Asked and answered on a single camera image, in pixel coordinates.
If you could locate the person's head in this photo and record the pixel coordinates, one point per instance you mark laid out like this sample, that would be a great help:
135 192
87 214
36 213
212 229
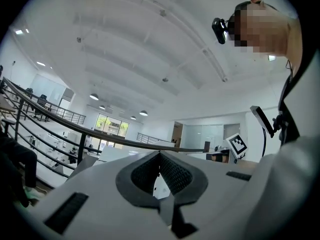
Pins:
265 29

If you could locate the black metal railing wooden rail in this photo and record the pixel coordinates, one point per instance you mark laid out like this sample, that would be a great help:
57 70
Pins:
62 124

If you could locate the black office chair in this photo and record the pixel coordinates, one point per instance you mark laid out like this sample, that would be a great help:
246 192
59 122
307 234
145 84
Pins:
41 104

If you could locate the brown wooden door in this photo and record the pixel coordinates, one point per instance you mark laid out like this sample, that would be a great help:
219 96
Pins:
177 134

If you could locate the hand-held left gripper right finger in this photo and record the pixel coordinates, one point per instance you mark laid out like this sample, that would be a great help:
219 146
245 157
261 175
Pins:
197 181

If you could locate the round pendant lamp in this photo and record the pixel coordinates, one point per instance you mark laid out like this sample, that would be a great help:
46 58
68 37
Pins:
102 107
143 113
94 96
133 118

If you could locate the person's white shirt torso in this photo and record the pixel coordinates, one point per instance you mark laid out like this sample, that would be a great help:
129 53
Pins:
303 101

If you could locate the black balcony railing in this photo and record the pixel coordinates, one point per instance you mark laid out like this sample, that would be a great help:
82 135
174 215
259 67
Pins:
150 138

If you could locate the black chest-mounted phone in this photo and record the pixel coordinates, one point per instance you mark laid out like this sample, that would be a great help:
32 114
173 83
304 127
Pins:
262 120

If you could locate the black head-mounted camera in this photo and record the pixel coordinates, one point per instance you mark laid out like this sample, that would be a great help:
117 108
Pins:
220 31

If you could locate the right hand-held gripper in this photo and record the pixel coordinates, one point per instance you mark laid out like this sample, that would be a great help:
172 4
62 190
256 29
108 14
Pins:
237 145

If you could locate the large glass window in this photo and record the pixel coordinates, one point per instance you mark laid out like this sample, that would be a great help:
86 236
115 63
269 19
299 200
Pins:
112 126

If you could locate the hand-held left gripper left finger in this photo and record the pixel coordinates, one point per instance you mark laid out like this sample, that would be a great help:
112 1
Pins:
125 181

